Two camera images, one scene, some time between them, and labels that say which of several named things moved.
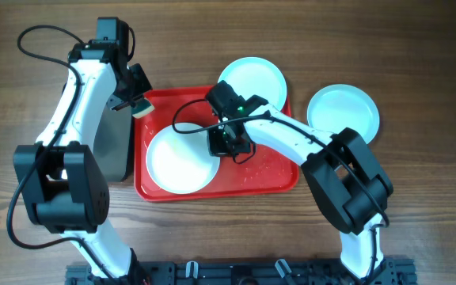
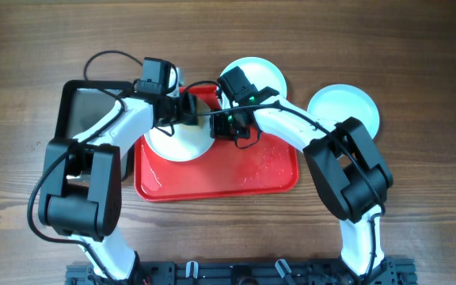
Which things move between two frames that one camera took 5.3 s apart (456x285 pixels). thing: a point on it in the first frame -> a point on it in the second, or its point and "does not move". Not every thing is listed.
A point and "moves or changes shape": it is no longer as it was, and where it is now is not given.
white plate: (181, 162) moves or changes shape
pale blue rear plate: (258, 76) does not move
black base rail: (389, 271) does not move
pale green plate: (336, 107) does not move
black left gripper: (144, 85) -> (188, 102)
